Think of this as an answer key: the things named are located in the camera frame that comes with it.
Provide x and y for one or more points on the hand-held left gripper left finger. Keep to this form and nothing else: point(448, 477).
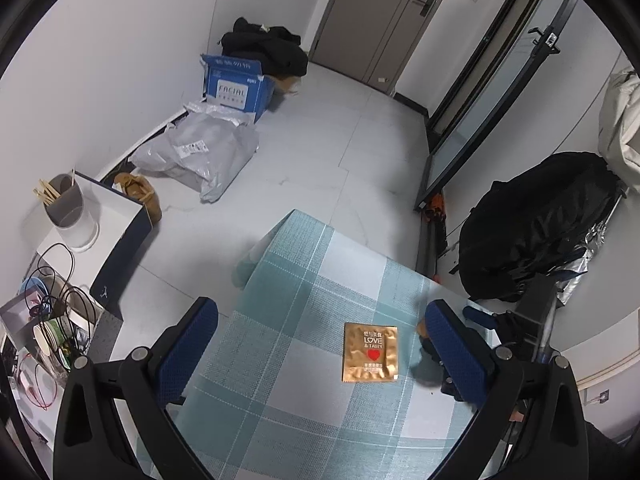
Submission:
point(189, 352)

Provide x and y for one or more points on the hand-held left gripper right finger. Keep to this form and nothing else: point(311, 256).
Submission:
point(456, 355)

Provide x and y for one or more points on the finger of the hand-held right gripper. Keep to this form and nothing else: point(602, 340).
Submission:
point(427, 360)
point(480, 317)

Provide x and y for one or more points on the brown sachet with red heart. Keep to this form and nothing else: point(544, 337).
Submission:
point(370, 355)

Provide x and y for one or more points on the white shoulder bag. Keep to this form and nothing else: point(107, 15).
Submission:
point(622, 125)

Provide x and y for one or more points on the silver folded umbrella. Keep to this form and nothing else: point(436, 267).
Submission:
point(585, 255)

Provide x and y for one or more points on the black jacket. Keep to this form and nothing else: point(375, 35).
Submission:
point(530, 225)

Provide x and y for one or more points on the orange tool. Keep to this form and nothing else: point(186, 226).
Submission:
point(435, 207)

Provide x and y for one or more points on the checked teal tablecloth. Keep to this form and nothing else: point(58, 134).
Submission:
point(300, 310)

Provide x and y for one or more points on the stack of paper cups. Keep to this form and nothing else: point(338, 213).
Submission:
point(50, 340)

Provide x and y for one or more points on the white and navy shoe box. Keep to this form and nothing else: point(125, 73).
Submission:
point(115, 225)

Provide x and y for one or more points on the brown paper bag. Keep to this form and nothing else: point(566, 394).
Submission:
point(140, 195)

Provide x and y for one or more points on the blue round dish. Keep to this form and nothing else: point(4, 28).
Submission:
point(34, 287)

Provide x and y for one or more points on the small grey open box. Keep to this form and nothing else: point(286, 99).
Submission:
point(20, 317)

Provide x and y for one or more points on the grey and white utensil holder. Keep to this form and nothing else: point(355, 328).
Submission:
point(72, 215)

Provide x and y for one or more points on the grey plastic mailer bag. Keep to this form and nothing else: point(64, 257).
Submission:
point(200, 155)

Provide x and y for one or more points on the black framed glass door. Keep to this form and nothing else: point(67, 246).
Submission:
point(490, 110)

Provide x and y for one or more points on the bundle of wooden chopsticks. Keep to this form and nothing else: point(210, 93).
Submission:
point(47, 192)

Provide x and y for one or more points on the blue cardboard box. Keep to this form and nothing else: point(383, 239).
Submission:
point(235, 90)

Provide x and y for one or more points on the tan cloth bag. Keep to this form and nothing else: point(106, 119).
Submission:
point(286, 85)

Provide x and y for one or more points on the pile of black clothes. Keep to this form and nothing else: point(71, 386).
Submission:
point(265, 47)

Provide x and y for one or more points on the grey entrance door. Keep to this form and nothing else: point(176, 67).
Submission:
point(370, 20)

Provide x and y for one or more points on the black door frame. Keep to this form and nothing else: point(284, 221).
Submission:
point(492, 35)

